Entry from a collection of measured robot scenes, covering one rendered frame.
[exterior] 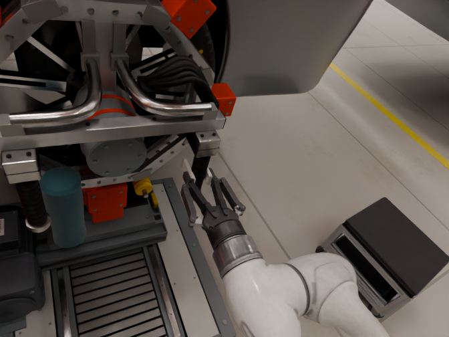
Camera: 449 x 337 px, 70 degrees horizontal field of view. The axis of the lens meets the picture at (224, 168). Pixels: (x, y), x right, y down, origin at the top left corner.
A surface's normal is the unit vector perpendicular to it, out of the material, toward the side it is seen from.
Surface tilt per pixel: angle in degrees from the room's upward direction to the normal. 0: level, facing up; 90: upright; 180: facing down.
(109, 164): 90
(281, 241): 0
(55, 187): 0
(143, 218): 0
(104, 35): 90
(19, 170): 90
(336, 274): 20
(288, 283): 13
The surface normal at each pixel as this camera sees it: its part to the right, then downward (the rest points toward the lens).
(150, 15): 0.40, 0.73
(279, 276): 0.43, -0.74
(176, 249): 0.25, -0.67
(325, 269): 0.19, -0.85
